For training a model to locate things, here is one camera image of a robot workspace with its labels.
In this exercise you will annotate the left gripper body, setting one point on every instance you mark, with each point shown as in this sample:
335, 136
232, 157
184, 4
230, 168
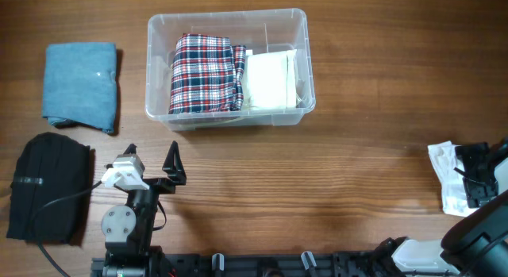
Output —
162, 186

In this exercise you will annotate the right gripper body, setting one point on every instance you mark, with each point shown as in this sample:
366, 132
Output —
481, 182

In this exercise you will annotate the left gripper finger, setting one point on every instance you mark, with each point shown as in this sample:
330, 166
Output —
173, 165
131, 149

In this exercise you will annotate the white t-shirt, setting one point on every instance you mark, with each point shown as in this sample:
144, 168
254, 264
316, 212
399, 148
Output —
453, 195

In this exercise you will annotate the blue denim cloth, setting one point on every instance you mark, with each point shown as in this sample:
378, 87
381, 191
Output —
80, 85

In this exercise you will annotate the black cloth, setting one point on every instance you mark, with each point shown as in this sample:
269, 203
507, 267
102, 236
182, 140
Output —
51, 167

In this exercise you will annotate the red plaid shirt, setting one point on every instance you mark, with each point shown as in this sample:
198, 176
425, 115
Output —
207, 75

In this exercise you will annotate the cream cloth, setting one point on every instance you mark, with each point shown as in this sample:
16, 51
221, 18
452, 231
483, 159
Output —
269, 81

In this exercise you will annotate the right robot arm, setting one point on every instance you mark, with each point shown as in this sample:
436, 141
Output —
475, 246

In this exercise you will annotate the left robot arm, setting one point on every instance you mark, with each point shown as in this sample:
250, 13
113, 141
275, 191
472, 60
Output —
128, 228

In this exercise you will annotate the clear plastic storage container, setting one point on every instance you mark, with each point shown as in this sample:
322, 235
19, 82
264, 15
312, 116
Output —
261, 31

